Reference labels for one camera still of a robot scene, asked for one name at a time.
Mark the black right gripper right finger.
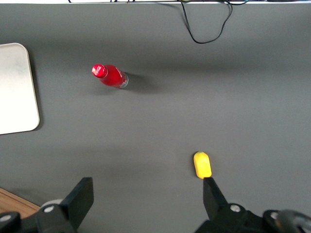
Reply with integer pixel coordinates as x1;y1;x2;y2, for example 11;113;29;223
194;177;265;233

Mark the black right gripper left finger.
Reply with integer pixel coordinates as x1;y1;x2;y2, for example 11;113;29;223
35;177;94;233

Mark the white rectangular tray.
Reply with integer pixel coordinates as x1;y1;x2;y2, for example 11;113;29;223
0;43;40;135

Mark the yellow lemon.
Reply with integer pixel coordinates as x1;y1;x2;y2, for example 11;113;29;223
193;150;212;180

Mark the wooden drawer cabinet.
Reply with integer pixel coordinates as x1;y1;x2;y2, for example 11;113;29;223
0;187;41;220

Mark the red cola bottle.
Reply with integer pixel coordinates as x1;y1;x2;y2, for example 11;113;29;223
91;63;129;90

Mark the black looped cable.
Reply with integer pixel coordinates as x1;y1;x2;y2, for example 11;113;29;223
180;0;234;45

